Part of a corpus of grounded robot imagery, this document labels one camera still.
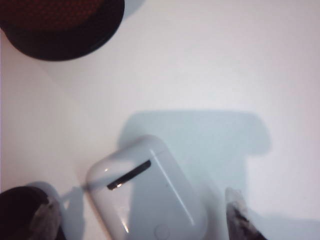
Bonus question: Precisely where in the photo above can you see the white wireless headphone case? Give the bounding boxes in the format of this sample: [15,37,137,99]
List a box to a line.
[84,134,209,240]

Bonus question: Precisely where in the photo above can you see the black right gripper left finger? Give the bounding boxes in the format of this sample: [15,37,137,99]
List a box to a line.
[0,186,63,240]

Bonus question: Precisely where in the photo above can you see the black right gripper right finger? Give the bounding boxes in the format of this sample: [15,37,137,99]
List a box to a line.
[224,187,267,240]

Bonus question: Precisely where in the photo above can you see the black mesh pen holder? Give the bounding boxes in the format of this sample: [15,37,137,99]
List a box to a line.
[0,0,126,62]

